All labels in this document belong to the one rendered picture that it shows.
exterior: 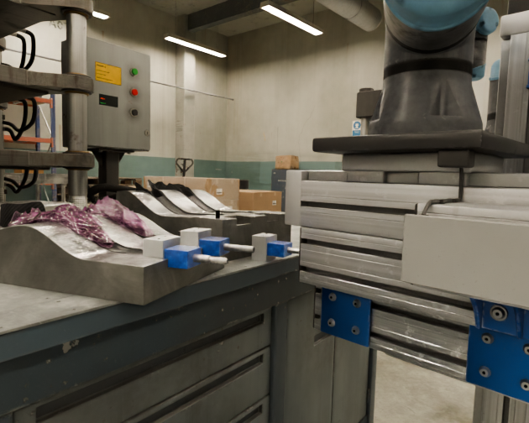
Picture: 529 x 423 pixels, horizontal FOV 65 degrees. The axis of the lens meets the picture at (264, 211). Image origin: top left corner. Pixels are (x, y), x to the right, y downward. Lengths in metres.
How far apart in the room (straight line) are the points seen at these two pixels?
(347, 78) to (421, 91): 7.95
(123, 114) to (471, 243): 1.52
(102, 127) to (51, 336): 1.20
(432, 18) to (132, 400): 0.70
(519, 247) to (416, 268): 0.09
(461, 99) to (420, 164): 0.10
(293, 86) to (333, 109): 1.17
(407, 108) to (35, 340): 0.54
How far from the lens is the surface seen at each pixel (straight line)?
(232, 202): 5.23
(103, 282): 0.64
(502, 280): 0.41
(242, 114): 10.08
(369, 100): 5.19
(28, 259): 0.73
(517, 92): 0.79
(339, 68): 8.66
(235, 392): 1.00
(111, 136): 1.72
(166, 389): 0.84
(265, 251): 0.88
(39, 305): 0.64
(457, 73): 0.60
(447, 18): 0.49
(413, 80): 0.59
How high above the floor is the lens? 0.98
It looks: 5 degrees down
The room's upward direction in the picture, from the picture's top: 2 degrees clockwise
